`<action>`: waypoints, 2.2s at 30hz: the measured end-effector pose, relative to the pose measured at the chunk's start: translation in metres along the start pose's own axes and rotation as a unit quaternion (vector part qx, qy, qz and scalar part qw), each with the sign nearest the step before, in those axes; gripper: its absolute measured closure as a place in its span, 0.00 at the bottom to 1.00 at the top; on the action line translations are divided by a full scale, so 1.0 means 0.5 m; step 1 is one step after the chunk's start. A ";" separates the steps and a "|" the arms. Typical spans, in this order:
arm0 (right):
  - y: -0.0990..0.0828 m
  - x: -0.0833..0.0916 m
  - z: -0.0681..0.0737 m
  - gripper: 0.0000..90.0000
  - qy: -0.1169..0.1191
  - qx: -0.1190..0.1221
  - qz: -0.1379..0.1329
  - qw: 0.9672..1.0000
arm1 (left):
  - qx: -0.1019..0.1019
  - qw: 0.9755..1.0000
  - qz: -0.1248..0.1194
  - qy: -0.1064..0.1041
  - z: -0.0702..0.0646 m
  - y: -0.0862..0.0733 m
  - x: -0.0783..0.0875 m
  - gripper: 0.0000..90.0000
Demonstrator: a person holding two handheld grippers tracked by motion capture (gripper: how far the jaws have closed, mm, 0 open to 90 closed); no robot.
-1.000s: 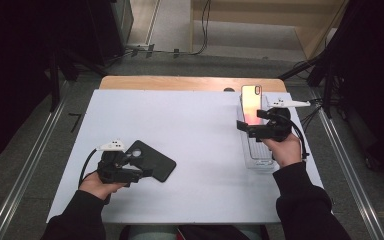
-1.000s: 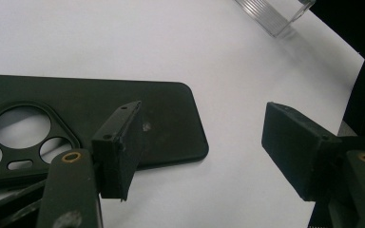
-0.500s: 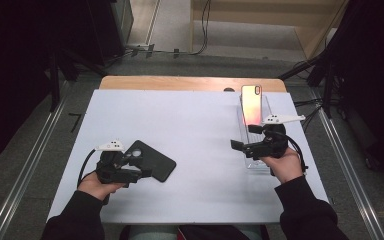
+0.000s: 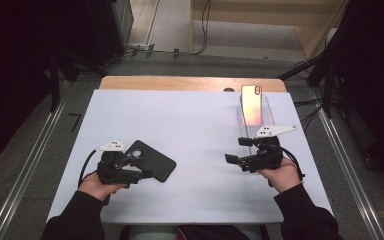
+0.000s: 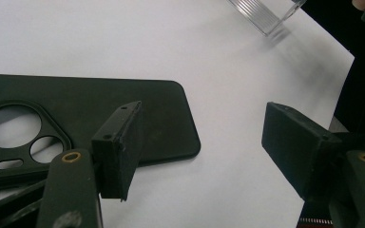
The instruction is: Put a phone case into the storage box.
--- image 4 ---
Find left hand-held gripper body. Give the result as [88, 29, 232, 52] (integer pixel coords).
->
[95, 139, 145, 186]

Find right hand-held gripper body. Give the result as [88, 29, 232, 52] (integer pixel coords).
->
[241, 124, 298, 174]

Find black phone case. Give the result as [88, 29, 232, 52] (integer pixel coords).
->
[123, 139, 178, 183]

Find iridescent phone case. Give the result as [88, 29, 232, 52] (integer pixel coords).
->
[240, 84, 264, 127]

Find clear plastic tray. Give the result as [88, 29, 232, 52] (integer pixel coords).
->
[235, 93, 281, 158]

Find person's right hand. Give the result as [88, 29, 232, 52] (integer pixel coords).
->
[256, 156, 303, 194]

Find person's left hand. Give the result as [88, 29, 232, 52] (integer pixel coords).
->
[77, 171, 128, 202]

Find white board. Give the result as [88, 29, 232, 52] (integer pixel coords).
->
[45, 88, 336, 225]

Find black metal stand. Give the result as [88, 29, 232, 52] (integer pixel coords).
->
[48, 46, 109, 113]
[278, 49, 348, 119]

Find wooden shelf unit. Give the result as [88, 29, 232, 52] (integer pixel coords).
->
[189, 0, 349, 59]

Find black curtain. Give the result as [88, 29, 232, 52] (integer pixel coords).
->
[329, 0, 384, 181]
[0, 0, 91, 169]

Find right hand-held gripper cable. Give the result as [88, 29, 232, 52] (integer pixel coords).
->
[279, 146, 306, 183]

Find hand-held gripper cable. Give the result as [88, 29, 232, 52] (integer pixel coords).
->
[279, 146, 306, 183]
[78, 149, 98, 188]

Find left hand-held gripper cable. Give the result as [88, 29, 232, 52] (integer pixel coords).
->
[78, 149, 98, 188]

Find black floor cables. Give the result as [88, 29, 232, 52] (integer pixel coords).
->
[293, 98, 326, 133]

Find aluminium floor rail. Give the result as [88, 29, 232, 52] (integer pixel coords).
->
[308, 88, 384, 240]
[0, 79, 71, 240]

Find black hanging cable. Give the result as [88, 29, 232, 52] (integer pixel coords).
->
[126, 0, 213, 57]

